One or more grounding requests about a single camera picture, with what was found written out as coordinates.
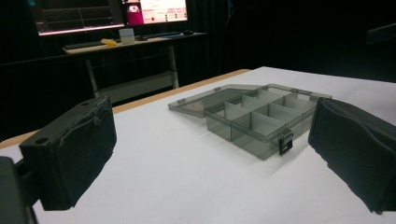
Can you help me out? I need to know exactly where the white-top desk with metal legs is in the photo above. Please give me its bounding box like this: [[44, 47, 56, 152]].
[[63, 32, 207, 98]]

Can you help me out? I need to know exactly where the yellow object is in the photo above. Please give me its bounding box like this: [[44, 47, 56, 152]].
[[100, 38, 119, 48]]

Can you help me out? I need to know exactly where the computer monitor with pink window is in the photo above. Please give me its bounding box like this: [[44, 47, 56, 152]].
[[121, 0, 189, 26]]

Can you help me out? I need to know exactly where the white translucent container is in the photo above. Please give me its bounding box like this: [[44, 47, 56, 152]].
[[118, 28, 136, 45]]

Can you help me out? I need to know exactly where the black keyboard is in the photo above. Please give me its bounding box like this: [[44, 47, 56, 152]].
[[63, 40, 106, 50]]

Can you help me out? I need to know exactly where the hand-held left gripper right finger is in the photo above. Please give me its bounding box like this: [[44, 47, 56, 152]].
[[307, 97, 396, 215]]

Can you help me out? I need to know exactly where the grey transparent compartment box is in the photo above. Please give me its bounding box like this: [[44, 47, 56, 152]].
[[167, 83, 333, 161]]

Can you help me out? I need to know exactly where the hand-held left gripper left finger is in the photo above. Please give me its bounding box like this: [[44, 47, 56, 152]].
[[19, 95, 118, 212]]

